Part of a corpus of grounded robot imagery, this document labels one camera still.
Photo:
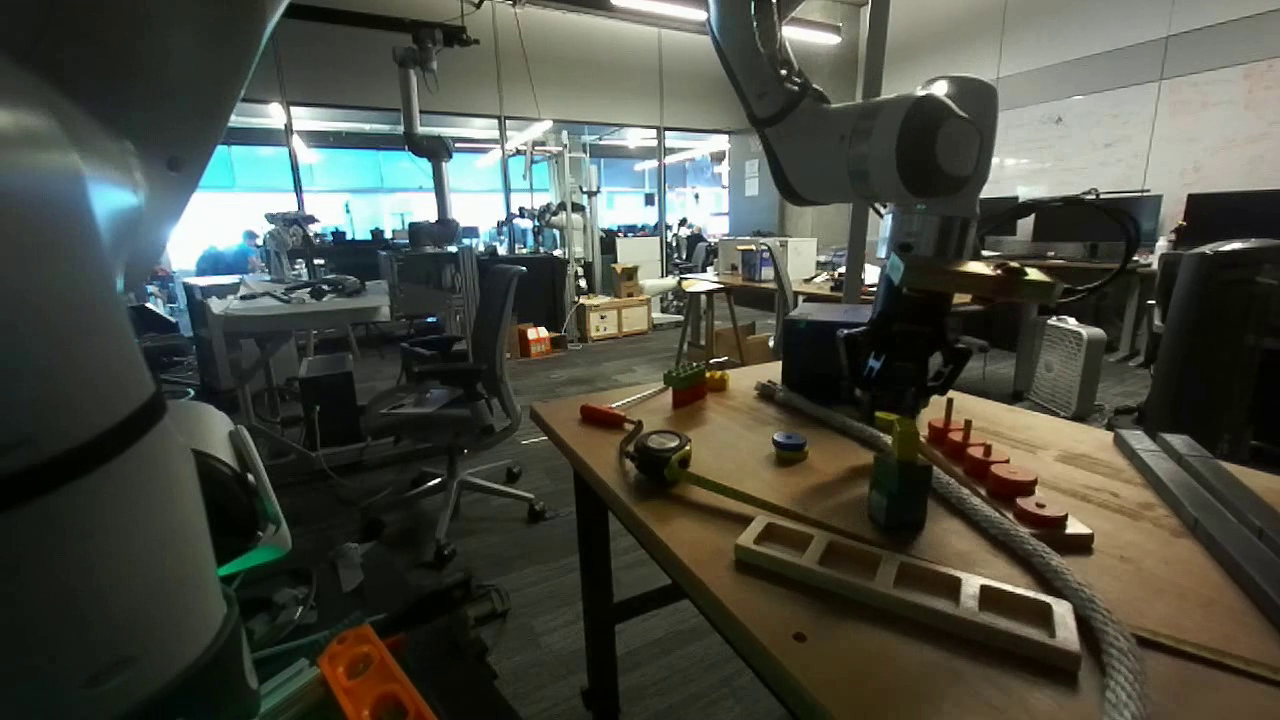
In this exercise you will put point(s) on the brown cardboard box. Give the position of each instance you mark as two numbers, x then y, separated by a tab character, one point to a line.
613	317

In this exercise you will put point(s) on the wooden stool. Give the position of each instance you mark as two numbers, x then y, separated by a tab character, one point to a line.
707	320

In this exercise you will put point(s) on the green cylinder block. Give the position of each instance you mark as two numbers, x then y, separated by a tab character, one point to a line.
903	501

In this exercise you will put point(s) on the white cluttered desk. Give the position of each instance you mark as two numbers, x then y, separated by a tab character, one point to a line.
294	309

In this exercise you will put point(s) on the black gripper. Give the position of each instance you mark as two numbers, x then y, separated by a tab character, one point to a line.
905	347

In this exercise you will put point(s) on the small blue cap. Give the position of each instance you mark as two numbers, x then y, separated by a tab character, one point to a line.
790	445

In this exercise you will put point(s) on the tall dark bin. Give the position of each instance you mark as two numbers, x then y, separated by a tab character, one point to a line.
1213	347

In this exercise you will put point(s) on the wooden desk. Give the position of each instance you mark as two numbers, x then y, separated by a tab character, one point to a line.
1002	283

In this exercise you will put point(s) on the grey mesh office chair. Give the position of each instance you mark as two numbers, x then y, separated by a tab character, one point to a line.
464	372

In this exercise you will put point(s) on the silver hard case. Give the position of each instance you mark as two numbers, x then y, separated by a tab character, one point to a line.
1071	365

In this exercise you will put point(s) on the blue cardboard box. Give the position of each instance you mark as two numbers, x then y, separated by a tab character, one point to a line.
822	352

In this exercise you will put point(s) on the grey metal pole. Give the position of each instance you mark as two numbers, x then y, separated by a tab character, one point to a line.
869	81

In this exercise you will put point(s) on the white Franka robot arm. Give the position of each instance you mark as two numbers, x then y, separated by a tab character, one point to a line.
855	144

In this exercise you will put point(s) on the red toy brick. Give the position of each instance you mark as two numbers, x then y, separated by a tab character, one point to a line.
688	395

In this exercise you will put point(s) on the green toy brick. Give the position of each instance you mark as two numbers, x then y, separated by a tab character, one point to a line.
681	379

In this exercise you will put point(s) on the yellow toy brick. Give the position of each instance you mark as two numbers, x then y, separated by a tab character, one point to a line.
717	380

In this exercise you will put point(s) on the black computer monitor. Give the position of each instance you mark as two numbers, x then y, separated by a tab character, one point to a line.
1227	217
1065	222

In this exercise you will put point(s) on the black and orange hammer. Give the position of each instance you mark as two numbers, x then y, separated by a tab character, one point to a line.
1203	514

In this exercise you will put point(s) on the wooden slotted tray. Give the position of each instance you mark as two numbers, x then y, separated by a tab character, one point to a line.
920	604

